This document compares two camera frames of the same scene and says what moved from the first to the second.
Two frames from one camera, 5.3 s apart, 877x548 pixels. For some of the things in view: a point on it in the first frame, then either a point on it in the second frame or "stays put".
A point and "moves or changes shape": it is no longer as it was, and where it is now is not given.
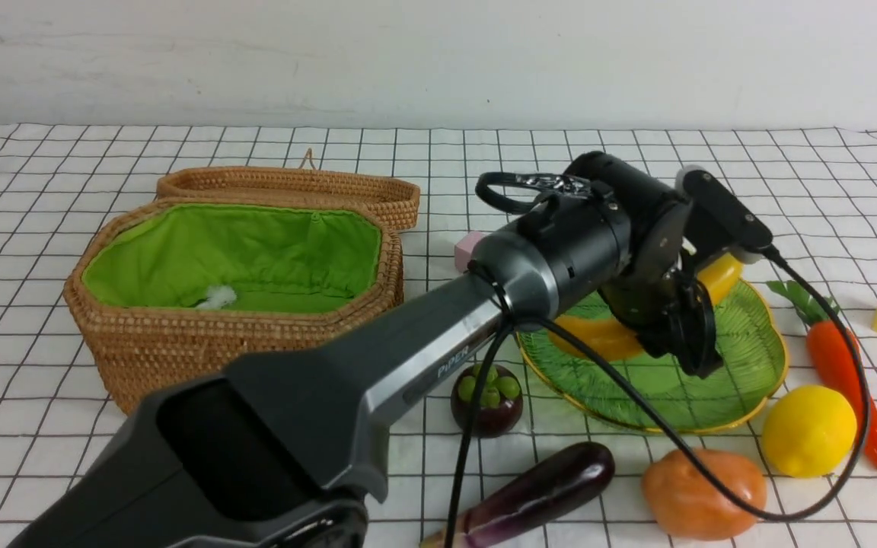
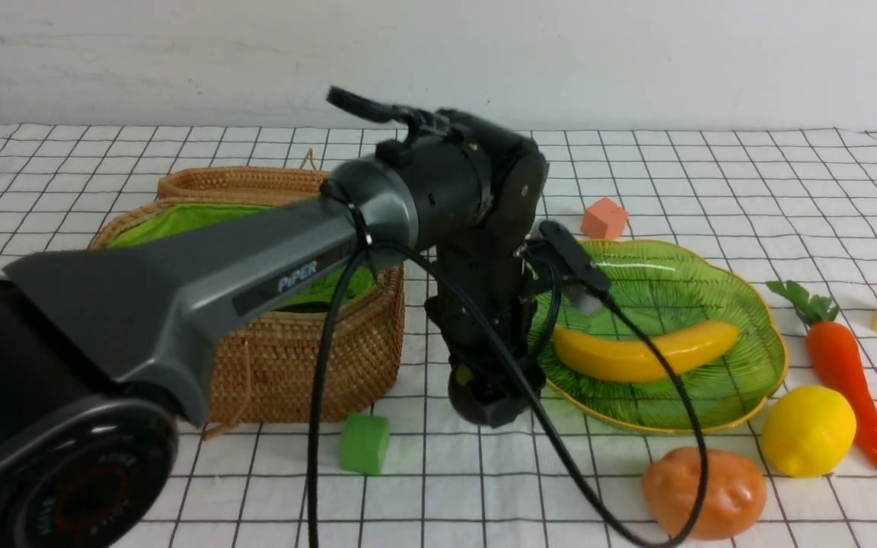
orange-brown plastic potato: [683, 501] stays put
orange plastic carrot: [833, 343] stays put
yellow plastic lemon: [808, 431] stays put
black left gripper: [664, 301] to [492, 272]
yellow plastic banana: [618, 342] moves or changes shape
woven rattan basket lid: [398, 198] stays put
